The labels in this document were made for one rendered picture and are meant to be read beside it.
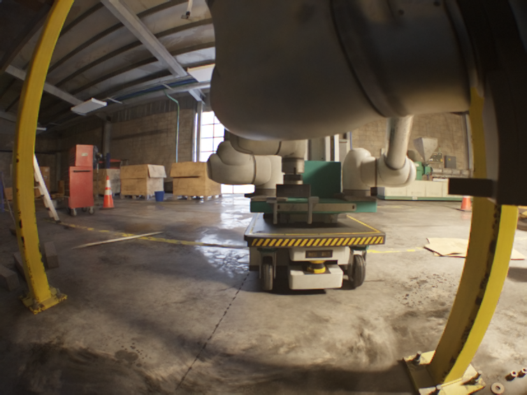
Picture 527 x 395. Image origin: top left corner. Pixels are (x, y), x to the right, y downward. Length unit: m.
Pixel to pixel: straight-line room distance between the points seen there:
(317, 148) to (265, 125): 1.20
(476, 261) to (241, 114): 0.58
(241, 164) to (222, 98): 0.85
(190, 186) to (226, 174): 5.44
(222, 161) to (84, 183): 3.58
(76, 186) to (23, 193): 3.14
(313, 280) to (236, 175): 0.61
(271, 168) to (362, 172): 0.46
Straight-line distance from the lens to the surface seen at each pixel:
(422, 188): 7.72
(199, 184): 6.30
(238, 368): 0.77
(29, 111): 1.27
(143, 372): 0.80
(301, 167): 0.83
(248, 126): 0.17
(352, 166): 1.17
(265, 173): 1.06
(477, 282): 0.62
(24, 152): 1.23
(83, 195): 4.36
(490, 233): 0.58
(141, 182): 7.51
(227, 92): 0.17
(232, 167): 1.01
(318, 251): 1.05
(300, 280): 1.09
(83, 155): 4.38
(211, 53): 8.31
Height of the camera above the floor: 0.57
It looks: 5 degrees down
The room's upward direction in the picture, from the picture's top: straight up
